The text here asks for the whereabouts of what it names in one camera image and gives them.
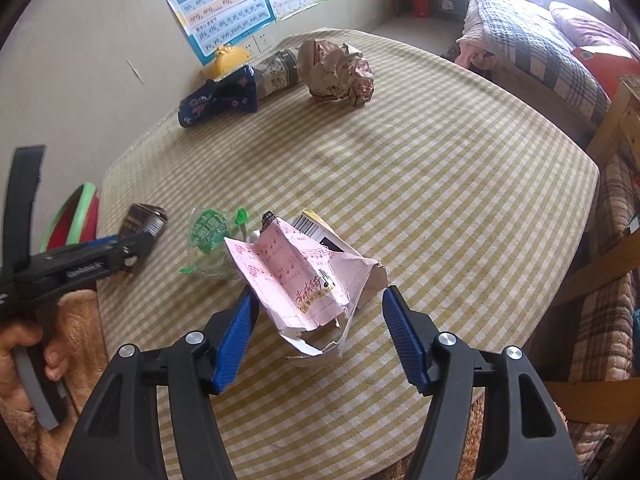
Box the grey patterned wrapper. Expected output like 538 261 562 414
252 47 301 98

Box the plaid bed quilt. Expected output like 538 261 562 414
457 0 613 126

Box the green label plastic wrapper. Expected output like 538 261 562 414
179 206 251 281

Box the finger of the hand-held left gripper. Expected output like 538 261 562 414
62 247 152 287
75 235 132 257

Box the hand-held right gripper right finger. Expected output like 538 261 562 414
381 284 585 480

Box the blue wall poster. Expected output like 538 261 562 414
145 0 277 66

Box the brown plaid cushion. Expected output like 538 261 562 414
535 155 640 466

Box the person's left hand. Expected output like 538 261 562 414
0 319 67 404

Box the orange plush blanket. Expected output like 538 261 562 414
0 287 113 480

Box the dark blue patterned wrapper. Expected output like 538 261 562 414
178 65 258 128

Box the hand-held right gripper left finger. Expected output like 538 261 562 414
56 286 261 480

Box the yellow duck toy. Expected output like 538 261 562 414
202 45 256 81

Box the wooden frame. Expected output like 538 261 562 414
542 75 640 426

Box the white barcode wrapper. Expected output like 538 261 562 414
289 208 347 257

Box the red bin with green rim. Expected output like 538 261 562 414
39 182 103 256

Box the small brown foil packet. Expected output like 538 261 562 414
120 203 169 248

